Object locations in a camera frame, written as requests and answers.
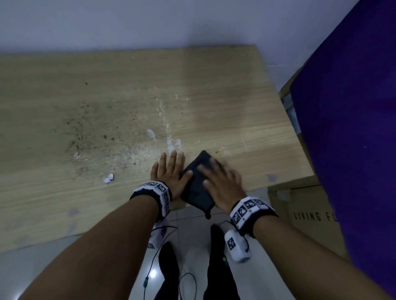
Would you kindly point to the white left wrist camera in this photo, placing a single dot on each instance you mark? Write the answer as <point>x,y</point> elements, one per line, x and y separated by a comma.
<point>158,233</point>

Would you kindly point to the person's leg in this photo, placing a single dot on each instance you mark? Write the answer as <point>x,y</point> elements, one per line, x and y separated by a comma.
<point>219,272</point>
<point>169,272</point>

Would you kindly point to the person's left little finger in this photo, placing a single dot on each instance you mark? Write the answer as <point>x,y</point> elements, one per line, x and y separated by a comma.
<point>154,170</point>

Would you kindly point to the person's left forearm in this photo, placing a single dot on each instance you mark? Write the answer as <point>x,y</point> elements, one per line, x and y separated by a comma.
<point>99,250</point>

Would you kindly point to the person's left middle finger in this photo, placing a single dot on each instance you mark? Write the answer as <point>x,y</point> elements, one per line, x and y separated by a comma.
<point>173,160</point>

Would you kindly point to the person's right leg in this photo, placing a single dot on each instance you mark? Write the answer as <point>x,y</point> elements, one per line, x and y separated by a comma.
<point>219,272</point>

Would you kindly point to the black right wristband with markers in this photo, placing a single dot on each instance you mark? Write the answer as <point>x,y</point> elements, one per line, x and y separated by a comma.
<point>247,213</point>

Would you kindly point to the person's left thumb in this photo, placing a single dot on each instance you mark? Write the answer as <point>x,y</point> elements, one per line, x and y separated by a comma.
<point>187,176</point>

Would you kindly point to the printed cardboard box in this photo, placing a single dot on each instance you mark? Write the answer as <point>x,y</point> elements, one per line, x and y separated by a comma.
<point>309,216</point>

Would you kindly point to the black wristband with markers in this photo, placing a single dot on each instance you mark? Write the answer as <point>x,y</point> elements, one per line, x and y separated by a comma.
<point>159,191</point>
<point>247,213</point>

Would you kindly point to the dark grey cloth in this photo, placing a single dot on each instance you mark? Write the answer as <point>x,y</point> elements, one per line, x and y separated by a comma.
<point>196,187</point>

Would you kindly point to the plain cardboard box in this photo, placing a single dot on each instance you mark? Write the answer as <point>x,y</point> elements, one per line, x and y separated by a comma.
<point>294,108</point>

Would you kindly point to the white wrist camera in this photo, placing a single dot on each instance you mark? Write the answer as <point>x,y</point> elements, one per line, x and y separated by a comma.
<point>237,245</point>
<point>158,233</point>

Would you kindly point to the person's left hand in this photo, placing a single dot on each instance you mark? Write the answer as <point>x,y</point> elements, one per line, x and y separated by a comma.
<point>168,177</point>

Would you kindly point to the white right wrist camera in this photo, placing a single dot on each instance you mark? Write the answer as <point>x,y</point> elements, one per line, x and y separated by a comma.
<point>237,245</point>

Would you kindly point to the purple mattress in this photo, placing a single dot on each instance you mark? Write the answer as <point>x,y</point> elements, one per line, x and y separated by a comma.
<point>352,139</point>

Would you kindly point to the person's right thumb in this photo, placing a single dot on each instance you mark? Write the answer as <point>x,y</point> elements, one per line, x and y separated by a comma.
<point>208,184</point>

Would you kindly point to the person's right hand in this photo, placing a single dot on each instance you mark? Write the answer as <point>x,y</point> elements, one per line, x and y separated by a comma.
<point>225,190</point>

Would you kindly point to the person's right forearm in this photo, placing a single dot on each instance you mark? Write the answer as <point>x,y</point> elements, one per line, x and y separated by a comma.
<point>309,259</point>

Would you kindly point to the white paper scrap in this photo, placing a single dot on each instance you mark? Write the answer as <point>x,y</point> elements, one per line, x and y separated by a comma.
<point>108,178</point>
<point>173,145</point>

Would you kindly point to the person's left leg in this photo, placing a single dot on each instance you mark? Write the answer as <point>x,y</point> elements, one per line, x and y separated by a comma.
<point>169,272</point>

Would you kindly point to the black left wristband with markers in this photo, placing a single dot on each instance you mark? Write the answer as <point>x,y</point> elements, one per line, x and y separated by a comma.
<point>159,191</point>

